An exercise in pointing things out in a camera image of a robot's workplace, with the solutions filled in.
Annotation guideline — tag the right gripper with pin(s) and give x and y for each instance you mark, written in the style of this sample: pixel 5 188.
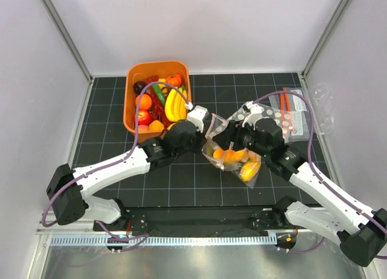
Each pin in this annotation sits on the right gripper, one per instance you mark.
pixel 232 133

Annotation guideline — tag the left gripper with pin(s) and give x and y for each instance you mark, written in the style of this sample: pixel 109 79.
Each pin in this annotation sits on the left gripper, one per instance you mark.
pixel 201 138

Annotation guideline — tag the pink polka dot zip bag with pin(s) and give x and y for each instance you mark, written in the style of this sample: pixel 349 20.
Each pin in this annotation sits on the pink polka dot zip bag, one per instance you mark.
pixel 217 124

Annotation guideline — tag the yellow toy mango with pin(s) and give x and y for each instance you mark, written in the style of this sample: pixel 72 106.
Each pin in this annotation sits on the yellow toy mango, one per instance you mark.
pixel 249 170
pixel 233 157

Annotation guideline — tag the yellow toy lemon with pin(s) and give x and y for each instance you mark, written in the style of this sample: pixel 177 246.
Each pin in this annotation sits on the yellow toy lemon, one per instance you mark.
pixel 218 153

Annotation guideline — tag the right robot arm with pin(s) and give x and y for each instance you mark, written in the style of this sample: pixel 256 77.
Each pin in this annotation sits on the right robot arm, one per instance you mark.
pixel 357 229

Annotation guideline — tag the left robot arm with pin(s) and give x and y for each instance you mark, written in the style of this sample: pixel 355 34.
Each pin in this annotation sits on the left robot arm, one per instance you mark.
pixel 72 191

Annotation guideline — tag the white polka dot zip bag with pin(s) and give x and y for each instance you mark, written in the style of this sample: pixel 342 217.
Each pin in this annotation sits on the white polka dot zip bag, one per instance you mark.
pixel 292 121

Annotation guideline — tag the clear bag orange zipper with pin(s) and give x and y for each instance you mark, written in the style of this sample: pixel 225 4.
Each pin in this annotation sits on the clear bag orange zipper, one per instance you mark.
pixel 290 102

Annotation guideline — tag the orange yellow toy fruit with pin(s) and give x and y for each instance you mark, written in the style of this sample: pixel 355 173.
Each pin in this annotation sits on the orange yellow toy fruit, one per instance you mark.
pixel 156 126

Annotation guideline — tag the yellow toy banana bunch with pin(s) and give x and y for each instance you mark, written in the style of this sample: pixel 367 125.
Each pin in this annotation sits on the yellow toy banana bunch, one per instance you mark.
pixel 175 109

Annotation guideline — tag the red toy chili peppers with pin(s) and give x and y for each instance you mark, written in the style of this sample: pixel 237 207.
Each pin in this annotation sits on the red toy chili peppers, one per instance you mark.
pixel 158 112

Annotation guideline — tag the peach toy fruit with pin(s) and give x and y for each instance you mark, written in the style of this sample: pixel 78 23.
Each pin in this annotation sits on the peach toy fruit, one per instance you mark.
pixel 143 129

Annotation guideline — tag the red toy apple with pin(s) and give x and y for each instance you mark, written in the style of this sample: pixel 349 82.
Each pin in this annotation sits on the red toy apple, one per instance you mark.
pixel 144 117

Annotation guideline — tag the yellow toy corn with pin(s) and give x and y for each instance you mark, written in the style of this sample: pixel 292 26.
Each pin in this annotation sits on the yellow toy corn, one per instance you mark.
pixel 162 86

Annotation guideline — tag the green toy cucumber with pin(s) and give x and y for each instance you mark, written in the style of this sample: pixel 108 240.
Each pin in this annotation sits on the green toy cucumber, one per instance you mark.
pixel 159 94

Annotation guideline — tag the orange toy pumpkin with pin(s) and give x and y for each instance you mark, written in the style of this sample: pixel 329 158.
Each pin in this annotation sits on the orange toy pumpkin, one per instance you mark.
pixel 175 80

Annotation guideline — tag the dark purple toy plum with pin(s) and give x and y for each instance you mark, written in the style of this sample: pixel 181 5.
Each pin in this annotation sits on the dark purple toy plum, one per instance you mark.
pixel 139 86

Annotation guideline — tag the orange plastic basket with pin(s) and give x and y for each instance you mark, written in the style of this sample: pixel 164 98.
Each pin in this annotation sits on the orange plastic basket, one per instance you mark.
pixel 150 73

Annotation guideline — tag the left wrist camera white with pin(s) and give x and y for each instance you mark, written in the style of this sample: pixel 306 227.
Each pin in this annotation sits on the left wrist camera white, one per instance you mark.
pixel 197 116

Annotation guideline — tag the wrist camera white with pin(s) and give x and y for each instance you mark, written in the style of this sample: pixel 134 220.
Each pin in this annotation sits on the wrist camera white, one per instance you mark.
pixel 253 113
pixel 197 116

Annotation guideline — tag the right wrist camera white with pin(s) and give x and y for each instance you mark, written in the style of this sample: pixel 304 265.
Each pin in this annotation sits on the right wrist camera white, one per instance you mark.
pixel 253 113

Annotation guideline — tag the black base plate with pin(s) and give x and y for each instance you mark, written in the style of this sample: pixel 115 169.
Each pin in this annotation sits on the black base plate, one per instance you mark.
pixel 200 221

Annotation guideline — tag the grey slotted cable duct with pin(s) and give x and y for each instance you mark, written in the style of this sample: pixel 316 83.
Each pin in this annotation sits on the grey slotted cable duct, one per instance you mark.
pixel 107 240

